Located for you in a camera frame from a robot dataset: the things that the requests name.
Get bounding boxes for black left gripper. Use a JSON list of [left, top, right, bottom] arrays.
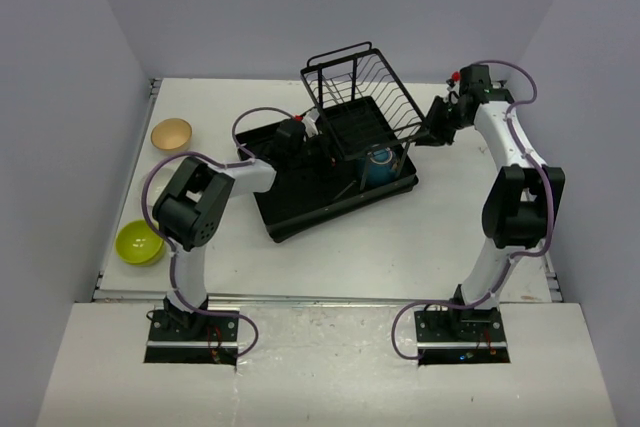
[[288, 123, 362, 181]]

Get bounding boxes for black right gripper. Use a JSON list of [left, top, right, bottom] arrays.
[[411, 97, 471, 148]]

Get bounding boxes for black drip tray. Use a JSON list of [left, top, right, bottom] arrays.
[[237, 120, 419, 243]]

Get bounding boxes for blue ceramic bowl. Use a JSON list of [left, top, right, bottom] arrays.
[[356, 147, 398, 188]]

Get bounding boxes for black wire dish rack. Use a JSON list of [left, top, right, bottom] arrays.
[[300, 41, 425, 166]]

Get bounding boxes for beige bird painted bowl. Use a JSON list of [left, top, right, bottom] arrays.
[[150, 118, 193, 154]]

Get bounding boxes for white speckled ceramic bowl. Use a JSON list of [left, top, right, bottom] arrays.
[[139, 167, 175, 209]]

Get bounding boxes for lime green bowl front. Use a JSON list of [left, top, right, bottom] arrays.
[[115, 219, 166, 266]]

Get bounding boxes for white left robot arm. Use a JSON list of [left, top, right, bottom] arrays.
[[146, 116, 337, 340]]

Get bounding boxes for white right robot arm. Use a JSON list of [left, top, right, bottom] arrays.
[[416, 60, 566, 343]]

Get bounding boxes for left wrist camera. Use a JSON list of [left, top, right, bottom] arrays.
[[294, 108, 319, 138]]

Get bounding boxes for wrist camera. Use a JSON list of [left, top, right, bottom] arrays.
[[294, 108, 319, 138], [446, 71, 461, 91]]

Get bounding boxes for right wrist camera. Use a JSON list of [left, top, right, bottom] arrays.
[[446, 71, 461, 91]]

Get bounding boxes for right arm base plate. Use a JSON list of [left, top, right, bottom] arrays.
[[414, 309, 510, 366]]

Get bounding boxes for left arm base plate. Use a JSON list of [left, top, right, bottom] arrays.
[[144, 309, 238, 367]]

